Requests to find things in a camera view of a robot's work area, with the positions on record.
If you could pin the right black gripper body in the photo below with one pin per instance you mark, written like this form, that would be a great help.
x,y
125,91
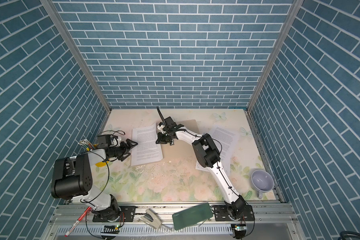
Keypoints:
x,y
164,138

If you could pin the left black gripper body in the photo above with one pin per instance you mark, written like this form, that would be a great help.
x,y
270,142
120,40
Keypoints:
x,y
119,151

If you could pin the beige cardboard folder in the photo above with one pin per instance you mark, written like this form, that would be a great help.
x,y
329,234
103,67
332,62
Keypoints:
x,y
182,151

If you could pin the printed text paper sheet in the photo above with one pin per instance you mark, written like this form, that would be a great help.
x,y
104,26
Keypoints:
x,y
147,151

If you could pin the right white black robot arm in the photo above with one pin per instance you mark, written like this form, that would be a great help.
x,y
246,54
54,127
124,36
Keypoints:
x,y
208,156

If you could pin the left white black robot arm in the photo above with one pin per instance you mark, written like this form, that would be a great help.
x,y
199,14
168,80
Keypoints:
x,y
72,176

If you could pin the coloured pens bundle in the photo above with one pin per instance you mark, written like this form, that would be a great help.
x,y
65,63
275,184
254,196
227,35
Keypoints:
x,y
86,144

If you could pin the yellow pen cup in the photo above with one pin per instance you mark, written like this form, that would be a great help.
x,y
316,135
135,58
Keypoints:
x,y
101,164

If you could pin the diagram paper sheet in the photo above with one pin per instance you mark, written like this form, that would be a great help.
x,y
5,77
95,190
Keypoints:
x,y
226,169

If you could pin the red marker pen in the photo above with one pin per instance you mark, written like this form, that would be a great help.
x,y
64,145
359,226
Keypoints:
x,y
77,222

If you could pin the grey stapler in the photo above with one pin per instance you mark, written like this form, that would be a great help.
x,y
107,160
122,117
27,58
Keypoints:
x,y
151,218

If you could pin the lilac ceramic cup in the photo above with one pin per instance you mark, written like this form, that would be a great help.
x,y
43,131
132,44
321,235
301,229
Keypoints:
x,y
262,182

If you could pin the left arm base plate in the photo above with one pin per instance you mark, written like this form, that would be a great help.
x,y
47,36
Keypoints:
x,y
126,214

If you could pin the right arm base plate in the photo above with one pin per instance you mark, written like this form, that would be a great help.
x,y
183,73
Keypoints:
x,y
221,214

